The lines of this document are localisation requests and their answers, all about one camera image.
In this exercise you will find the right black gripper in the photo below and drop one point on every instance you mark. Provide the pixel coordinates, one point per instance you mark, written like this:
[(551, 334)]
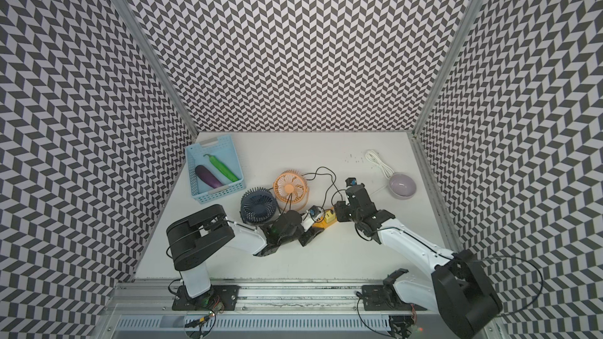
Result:
[(339, 209)]

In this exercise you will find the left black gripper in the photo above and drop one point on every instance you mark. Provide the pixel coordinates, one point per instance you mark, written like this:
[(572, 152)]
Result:
[(310, 235)]

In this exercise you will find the orange power strip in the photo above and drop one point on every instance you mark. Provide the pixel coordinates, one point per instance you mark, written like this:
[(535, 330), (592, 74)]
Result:
[(319, 222)]

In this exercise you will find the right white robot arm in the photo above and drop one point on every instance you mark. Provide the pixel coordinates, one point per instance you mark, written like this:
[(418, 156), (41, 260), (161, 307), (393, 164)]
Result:
[(454, 284)]

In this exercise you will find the orange desk fan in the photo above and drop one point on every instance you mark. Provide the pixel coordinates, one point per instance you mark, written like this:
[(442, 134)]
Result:
[(291, 191)]

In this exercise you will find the dark blue desk fan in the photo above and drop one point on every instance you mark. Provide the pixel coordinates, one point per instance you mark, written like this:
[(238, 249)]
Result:
[(257, 206)]

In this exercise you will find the yellow usb charger plug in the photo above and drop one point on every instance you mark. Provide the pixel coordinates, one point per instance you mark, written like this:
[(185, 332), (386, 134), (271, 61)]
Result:
[(329, 218)]

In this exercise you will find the lilac ceramic bowl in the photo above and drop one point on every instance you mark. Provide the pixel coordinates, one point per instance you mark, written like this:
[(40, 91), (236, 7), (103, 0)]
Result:
[(401, 186)]

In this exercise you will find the light blue plastic basket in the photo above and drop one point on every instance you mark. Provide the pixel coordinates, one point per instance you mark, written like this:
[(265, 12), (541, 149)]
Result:
[(223, 148)]

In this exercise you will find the green toy cucumber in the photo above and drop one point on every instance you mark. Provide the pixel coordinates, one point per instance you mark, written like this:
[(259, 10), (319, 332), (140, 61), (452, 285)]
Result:
[(222, 168)]

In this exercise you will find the purple toy eggplant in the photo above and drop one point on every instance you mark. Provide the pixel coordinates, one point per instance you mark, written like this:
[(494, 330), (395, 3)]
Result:
[(207, 177)]

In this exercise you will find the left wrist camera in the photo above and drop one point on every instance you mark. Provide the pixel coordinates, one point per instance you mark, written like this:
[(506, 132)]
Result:
[(313, 215)]

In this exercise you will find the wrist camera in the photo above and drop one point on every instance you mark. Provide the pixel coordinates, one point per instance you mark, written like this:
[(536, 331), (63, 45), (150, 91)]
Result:
[(313, 215), (351, 182)]

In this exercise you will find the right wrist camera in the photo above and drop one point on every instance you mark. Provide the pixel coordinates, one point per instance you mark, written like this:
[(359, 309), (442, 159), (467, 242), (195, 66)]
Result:
[(351, 182)]

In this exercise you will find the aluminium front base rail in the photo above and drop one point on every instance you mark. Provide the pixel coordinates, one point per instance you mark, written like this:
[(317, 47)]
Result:
[(250, 308)]

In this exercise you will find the aluminium corner post right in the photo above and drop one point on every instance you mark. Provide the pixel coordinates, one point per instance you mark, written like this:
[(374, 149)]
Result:
[(449, 61)]

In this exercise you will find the aluminium corner post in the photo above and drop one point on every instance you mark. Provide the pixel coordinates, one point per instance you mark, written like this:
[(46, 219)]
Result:
[(449, 61), (135, 29)]

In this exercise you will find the aluminium corner post left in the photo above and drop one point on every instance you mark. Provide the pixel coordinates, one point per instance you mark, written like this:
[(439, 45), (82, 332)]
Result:
[(135, 29)]

